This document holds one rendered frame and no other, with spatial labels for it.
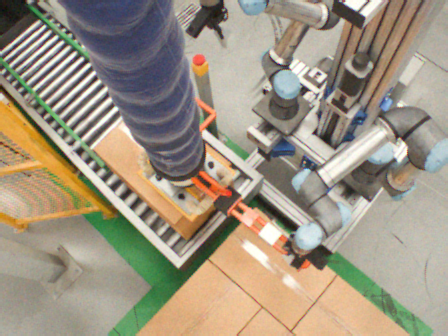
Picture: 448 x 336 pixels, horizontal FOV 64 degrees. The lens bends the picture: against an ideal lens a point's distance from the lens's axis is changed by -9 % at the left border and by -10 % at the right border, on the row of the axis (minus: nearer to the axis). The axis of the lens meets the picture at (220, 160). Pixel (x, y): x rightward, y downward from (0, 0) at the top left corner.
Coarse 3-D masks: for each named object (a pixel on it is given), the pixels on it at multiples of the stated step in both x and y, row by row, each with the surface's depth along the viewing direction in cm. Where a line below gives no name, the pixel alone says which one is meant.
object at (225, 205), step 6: (228, 186) 153; (234, 192) 153; (216, 198) 152; (222, 198) 152; (228, 198) 152; (234, 198) 152; (240, 198) 151; (216, 204) 151; (222, 204) 151; (228, 204) 151; (234, 204) 150; (222, 210) 150; (228, 210) 150
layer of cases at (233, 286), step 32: (256, 224) 216; (224, 256) 210; (256, 256) 209; (192, 288) 204; (224, 288) 203; (256, 288) 202; (288, 288) 201; (320, 288) 200; (352, 288) 198; (160, 320) 199; (192, 320) 198; (224, 320) 197; (256, 320) 196; (288, 320) 195; (320, 320) 193; (352, 320) 192; (384, 320) 191
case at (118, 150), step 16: (112, 144) 195; (128, 144) 194; (112, 160) 192; (128, 160) 191; (224, 160) 188; (128, 176) 188; (144, 192) 184; (160, 208) 181; (208, 208) 206; (176, 224) 179; (192, 224) 201
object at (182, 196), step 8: (144, 176) 171; (152, 176) 171; (160, 176) 168; (152, 184) 170; (160, 192) 168; (184, 192) 167; (192, 192) 167; (168, 200) 167; (176, 200) 166; (184, 200) 166; (192, 200) 166; (200, 200) 166; (176, 208) 165; (184, 208) 164; (192, 216) 163
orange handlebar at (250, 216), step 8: (200, 104) 170; (208, 112) 169; (208, 120) 166; (200, 128) 165; (200, 176) 158; (208, 176) 157; (200, 184) 156; (216, 184) 155; (208, 192) 154; (248, 208) 151; (240, 216) 150; (248, 216) 149; (256, 216) 149; (248, 224) 148; (264, 224) 148; (256, 232) 147; (280, 248) 144
